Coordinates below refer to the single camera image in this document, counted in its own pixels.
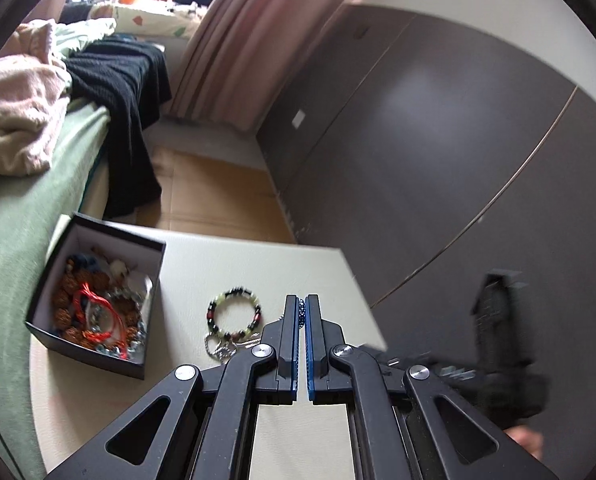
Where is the silver bead bracelet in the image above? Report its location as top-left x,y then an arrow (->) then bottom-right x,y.
85,287 -> 146,361

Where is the black knitted blanket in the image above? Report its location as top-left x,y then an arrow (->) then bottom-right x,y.
63,37 -> 173,221

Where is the silver chain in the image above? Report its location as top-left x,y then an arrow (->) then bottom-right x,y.
204,332 -> 254,365

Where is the light green quilt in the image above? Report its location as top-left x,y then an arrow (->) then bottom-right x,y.
53,20 -> 116,58

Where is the bed with green sheet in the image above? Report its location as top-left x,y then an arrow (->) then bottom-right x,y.
0,95 -> 111,471

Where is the white leaf print quilt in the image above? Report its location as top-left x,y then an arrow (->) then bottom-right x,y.
93,2 -> 201,38

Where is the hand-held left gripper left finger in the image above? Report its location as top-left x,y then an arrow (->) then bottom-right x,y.
43,294 -> 299,480

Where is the red cord bracelet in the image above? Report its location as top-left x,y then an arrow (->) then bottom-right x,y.
73,284 -> 129,361

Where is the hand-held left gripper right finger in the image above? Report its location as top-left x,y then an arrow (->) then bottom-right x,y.
305,292 -> 561,480

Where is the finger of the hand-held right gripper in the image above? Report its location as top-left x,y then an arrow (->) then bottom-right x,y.
360,342 -> 479,387

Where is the flat cardboard sheet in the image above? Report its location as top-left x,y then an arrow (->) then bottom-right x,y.
138,145 -> 296,246

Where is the person's right hand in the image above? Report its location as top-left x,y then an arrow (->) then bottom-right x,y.
505,427 -> 544,461

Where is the brown seed bead bracelet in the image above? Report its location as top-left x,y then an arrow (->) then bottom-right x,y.
53,255 -> 146,348

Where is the black jewelry box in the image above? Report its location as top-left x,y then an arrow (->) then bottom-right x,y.
25,212 -> 167,381

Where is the pink curtain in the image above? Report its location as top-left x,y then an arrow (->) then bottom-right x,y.
170,0 -> 379,133

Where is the pink fleece blanket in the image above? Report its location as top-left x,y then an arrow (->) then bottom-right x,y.
0,20 -> 74,176

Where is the green and black bead bracelet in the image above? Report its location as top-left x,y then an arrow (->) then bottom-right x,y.
207,286 -> 263,342

